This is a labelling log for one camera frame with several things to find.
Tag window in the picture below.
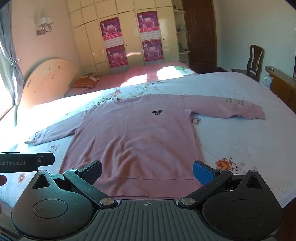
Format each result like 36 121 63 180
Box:
0 42 17 121

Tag cream wardrobe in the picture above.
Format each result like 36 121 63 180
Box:
67 0 186 75

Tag pink bed sheet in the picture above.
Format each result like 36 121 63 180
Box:
63 61 199 98

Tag pink sweatshirt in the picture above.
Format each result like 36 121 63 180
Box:
24 94 266 201

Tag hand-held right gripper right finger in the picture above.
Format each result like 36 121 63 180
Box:
179 160 266 208

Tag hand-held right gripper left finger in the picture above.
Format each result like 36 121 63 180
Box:
30 160 118 208

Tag floral white quilt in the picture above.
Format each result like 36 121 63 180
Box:
0 71 296 209

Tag dark wooden door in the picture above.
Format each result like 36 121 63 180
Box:
181 0 218 73

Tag cream wooden headboard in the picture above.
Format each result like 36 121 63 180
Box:
21 58 79 111

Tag orange striped pillow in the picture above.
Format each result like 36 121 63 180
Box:
71 75 101 89

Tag dark wooden chair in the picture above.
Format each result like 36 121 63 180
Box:
231 45 265 83

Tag magenta wall poster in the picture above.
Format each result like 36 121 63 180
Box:
105 45 128 71
142 39 164 65
136 10 161 41
99 17 123 48

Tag grey curtain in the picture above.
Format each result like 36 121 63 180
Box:
0 9 24 107

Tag wooden side cabinet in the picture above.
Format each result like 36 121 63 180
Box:
265 65 296 114

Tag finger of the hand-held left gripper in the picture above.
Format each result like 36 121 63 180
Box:
36 152 55 167

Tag cream corner shelf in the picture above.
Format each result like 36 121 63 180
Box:
173 0 191 55

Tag wall lamp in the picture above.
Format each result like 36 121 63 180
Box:
36 16 53 37

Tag pink pillow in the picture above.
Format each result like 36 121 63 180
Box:
63 88 80 98

